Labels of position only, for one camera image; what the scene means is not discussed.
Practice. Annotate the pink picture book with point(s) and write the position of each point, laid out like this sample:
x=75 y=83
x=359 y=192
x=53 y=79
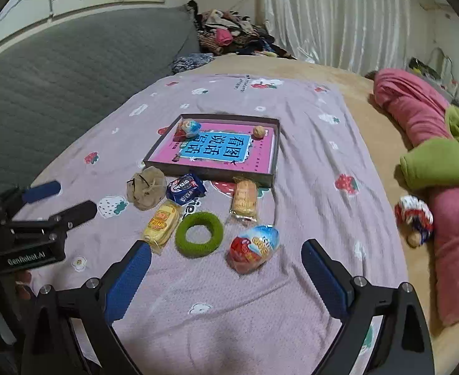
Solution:
x=260 y=152

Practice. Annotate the grey quilted headboard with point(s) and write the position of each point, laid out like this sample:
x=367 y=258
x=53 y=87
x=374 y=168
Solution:
x=57 y=78

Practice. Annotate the orange biscuit packet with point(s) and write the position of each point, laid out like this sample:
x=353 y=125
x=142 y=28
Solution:
x=244 y=199

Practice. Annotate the yellow cake packet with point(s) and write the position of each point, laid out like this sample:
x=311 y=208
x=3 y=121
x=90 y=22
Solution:
x=161 y=224

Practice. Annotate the pile of clothes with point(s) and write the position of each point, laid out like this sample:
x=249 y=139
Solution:
x=233 y=35

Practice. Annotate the pink blanket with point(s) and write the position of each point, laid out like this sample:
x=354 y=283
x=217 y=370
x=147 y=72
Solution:
x=409 y=101

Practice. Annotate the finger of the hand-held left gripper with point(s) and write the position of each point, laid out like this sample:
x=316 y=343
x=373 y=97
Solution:
x=42 y=191
x=77 y=213

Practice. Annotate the red white blue knit toy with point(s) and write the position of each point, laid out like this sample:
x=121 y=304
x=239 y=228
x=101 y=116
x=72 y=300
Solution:
x=415 y=218

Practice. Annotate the walnut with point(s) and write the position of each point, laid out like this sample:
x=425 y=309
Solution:
x=259 y=132

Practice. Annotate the pink box lid tray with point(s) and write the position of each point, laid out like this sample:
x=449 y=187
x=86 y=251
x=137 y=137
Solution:
x=252 y=179

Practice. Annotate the beige mesh pouch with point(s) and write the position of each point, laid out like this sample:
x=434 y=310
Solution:
x=147 y=187

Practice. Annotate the dark grey cloth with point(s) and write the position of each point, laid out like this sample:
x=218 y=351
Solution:
x=371 y=75

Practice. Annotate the blue snack packet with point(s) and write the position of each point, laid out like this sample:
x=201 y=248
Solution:
x=184 y=189

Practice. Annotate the blue patterned cloth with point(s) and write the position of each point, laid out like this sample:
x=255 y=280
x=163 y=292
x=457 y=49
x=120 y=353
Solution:
x=190 y=62

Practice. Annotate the white curtain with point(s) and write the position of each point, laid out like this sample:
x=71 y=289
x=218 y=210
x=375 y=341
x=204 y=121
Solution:
x=331 y=15

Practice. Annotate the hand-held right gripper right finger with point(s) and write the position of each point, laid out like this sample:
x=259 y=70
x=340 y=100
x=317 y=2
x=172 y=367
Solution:
x=325 y=277

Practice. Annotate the blue round toy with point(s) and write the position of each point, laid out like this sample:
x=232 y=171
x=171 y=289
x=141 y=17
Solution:
x=188 y=129

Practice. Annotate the green cloth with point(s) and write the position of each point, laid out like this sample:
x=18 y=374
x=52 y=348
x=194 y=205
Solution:
x=436 y=164

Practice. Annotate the purple strawberry print blanket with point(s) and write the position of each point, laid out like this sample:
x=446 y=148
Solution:
x=292 y=203

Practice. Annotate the person's left hand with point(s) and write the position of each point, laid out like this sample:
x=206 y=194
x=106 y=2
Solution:
x=24 y=279

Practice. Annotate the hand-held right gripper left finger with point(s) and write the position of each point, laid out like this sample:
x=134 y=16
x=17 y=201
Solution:
x=129 y=281

